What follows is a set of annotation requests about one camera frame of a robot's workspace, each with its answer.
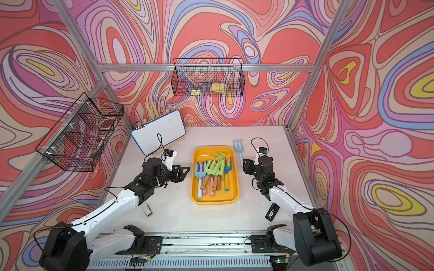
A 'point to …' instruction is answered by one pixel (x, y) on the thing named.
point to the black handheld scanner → (272, 212)
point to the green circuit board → (138, 261)
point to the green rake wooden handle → (208, 170)
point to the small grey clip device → (147, 210)
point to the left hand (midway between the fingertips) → (186, 168)
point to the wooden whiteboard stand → (168, 146)
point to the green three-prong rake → (221, 166)
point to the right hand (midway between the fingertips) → (247, 164)
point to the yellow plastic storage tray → (200, 154)
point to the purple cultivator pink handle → (212, 192)
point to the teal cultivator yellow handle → (227, 169)
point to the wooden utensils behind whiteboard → (151, 112)
